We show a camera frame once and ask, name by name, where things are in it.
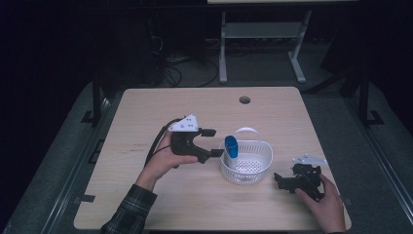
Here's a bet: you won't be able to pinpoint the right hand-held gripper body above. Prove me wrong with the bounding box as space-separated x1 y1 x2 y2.
291 153 328 202

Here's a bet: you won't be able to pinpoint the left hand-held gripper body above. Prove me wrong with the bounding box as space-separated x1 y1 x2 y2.
168 113 211 165

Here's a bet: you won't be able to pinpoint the white bottle with blue cap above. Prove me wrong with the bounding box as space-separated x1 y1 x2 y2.
223 135 240 171

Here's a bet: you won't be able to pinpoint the white slotted plastic basket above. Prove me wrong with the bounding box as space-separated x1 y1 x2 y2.
218 127 275 186

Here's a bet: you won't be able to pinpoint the person's left hand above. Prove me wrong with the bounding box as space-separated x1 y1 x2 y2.
135 131 200 192

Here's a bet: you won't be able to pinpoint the person's right hand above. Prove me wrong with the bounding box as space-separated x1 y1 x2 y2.
294 173 347 234

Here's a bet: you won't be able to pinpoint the black metal stand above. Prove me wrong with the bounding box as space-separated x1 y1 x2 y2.
357 66 385 129
81 72 105 126

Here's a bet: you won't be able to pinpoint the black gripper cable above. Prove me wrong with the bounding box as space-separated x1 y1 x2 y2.
143 117 183 168

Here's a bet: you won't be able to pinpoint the black floor cables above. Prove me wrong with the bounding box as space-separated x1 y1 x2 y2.
163 56 220 89

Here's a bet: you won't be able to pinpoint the metal floor rail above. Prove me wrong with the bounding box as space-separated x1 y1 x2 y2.
40 97 113 234
345 97 413 225

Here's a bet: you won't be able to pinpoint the white metal-frame desk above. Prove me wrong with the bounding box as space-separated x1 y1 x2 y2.
206 0 358 86

